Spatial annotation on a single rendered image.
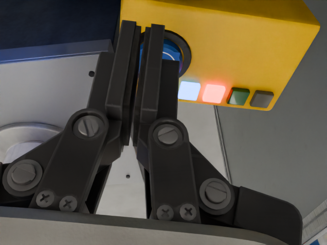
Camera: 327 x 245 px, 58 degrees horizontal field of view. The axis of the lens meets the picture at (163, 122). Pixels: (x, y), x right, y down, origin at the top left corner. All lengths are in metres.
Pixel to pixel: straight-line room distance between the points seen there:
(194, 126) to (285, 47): 1.69
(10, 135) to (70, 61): 0.18
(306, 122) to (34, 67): 0.69
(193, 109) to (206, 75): 1.56
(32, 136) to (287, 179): 0.70
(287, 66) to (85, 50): 0.25
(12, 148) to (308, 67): 0.74
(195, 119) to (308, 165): 1.14
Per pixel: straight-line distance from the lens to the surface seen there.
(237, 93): 0.29
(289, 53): 0.28
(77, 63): 0.41
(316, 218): 0.84
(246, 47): 0.26
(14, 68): 0.44
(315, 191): 0.83
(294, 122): 0.93
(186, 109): 1.82
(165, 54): 0.24
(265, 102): 0.30
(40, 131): 0.51
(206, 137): 2.04
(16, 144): 0.54
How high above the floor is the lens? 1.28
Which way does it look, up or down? 43 degrees down
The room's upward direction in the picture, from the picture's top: 179 degrees clockwise
